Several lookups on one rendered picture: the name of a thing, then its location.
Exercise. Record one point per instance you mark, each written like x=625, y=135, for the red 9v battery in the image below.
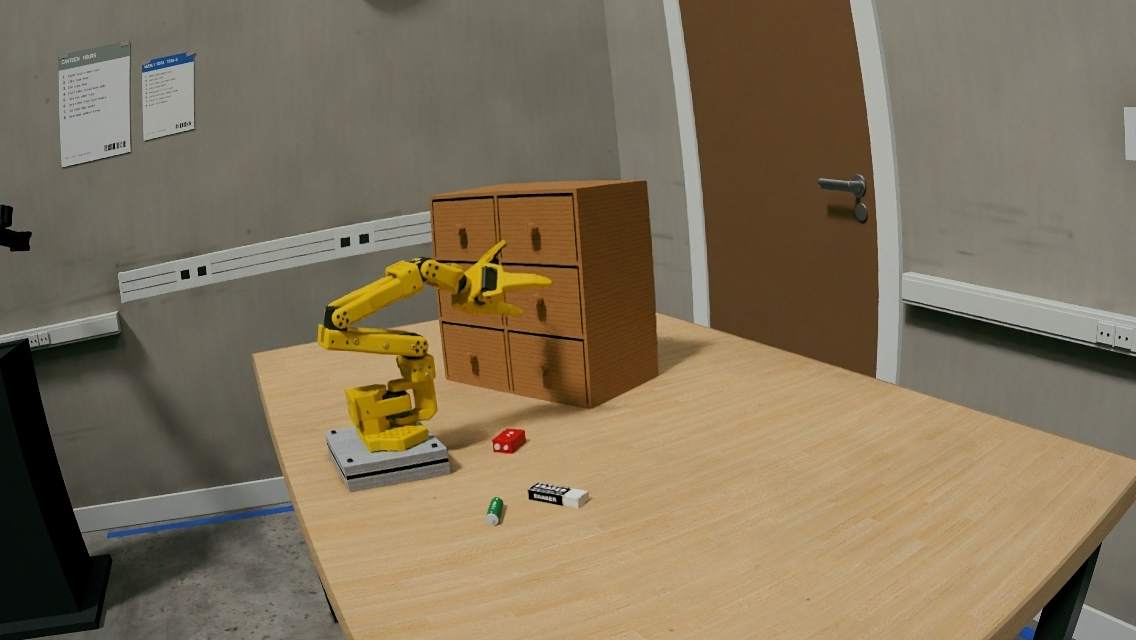
x=509, y=441

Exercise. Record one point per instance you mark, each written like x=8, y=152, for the wooden drawer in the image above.
x=556, y=308
x=474, y=218
x=552, y=215
x=451, y=313
x=487, y=347
x=560, y=359

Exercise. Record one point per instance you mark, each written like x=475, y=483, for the green aa battery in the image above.
x=494, y=511

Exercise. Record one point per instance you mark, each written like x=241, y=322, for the brown wooden chest of drawers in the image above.
x=617, y=287

